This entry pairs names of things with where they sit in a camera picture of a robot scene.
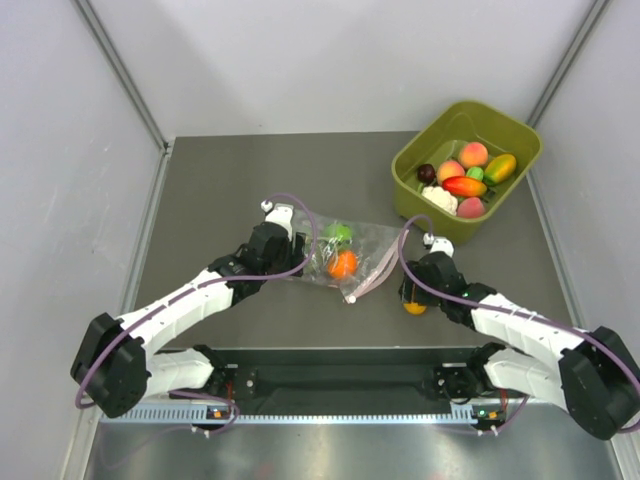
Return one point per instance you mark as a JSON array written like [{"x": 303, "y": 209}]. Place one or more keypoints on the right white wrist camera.
[{"x": 434, "y": 244}]

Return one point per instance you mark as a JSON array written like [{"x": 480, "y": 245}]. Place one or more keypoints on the clear zip top bag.
[{"x": 375, "y": 245}]

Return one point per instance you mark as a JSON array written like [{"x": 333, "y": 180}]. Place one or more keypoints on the green fake watermelon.
[{"x": 337, "y": 233}]

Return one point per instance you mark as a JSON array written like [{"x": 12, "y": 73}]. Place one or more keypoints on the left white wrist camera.
[{"x": 280, "y": 214}]

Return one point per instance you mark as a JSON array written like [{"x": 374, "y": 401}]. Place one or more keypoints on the orange fake fruit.
[{"x": 342, "y": 265}]

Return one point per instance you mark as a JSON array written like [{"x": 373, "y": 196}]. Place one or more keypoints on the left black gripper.
[{"x": 294, "y": 260}]

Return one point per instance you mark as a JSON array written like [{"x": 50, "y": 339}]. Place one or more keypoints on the lower fake peach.
[{"x": 448, "y": 169}]

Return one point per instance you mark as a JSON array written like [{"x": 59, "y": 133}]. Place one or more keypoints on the red orange fake mango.
[{"x": 464, "y": 186}]

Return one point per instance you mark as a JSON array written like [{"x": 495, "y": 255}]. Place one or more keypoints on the yellow green fake mango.
[{"x": 499, "y": 169}]

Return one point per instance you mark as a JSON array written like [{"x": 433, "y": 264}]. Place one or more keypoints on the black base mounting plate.
[{"x": 341, "y": 381}]

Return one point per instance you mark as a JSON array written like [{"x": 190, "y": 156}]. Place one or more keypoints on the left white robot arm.
[{"x": 119, "y": 361}]

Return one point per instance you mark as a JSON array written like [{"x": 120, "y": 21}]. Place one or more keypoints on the white fake cauliflower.
[{"x": 441, "y": 198}]

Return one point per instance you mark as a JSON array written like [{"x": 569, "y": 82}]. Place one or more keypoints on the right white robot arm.
[{"x": 591, "y": 375}]

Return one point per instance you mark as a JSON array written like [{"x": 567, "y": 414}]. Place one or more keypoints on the upper fake peach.
[{"x": 473, "y": 154}]

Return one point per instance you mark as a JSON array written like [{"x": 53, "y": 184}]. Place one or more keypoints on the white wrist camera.
[
  {"x": 434, "y": 244},
  {"x": 280, "y": 214}
]

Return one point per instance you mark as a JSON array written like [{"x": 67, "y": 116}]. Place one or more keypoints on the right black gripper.
[{"x": 407, "y": 291}]

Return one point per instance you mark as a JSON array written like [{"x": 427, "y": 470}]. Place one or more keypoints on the yellow fake orange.
[{"x": 414, "y": 308}]

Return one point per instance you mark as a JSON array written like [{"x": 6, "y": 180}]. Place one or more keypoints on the olive green plastic bin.
[{"x": 461, "y": 123}]

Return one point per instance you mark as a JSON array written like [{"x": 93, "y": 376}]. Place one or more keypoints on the white toothed cable rail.
[{"x": 216, "y": 414}]

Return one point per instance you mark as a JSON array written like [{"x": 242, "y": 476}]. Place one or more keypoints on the pink fake peach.
[{"x": 471, "y": 208}]

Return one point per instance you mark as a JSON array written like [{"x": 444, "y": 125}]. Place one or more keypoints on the small green fake fruit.
[{"x": 476, "y": 173}]

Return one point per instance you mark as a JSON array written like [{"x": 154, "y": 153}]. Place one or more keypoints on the dark red fake plum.
[{"x": 426, "y": 173}]

